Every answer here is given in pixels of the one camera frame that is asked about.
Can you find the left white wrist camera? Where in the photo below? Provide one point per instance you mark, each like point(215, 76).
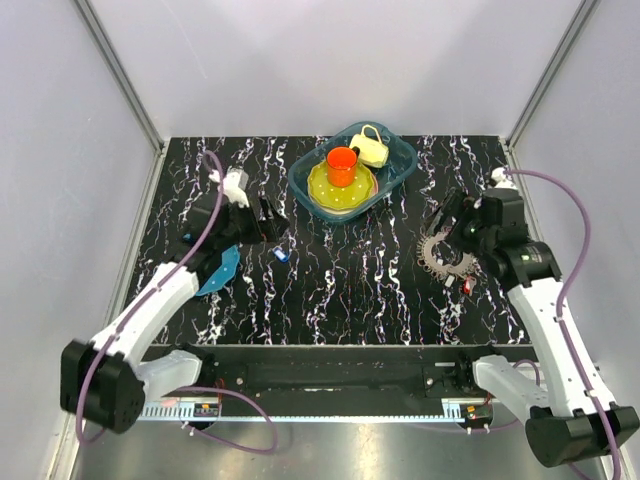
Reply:
point(233, 184)

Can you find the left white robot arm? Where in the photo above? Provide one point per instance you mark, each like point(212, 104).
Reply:
point(107, 380)

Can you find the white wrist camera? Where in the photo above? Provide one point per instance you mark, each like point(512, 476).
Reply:
point(233, 184)
point(500, 179)

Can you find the blue key tag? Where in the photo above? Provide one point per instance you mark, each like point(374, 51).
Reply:
point(280, 254)

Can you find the orange cup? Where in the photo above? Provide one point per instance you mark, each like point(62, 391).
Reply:
point(341, 166)

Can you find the teal transparent plastic bin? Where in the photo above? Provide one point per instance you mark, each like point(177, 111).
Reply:
point(401, 163)

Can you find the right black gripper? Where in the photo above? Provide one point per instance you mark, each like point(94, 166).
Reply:
point(468, 206)

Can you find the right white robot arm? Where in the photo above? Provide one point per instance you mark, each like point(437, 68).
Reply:
point(573, 416)

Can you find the cream yellow mug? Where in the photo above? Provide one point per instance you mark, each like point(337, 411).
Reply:
point(371, 150)

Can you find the blue dotted plate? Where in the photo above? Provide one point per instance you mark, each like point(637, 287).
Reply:
point(224, 274)

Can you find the yellow dotted plate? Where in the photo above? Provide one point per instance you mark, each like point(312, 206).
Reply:
point(338, 199)

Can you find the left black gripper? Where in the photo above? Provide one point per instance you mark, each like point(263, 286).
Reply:
point(270, 230)

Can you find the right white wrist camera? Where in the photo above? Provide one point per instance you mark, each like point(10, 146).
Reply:
point(500, 179)

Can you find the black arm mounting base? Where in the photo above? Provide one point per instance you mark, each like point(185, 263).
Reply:
point(405, 374)

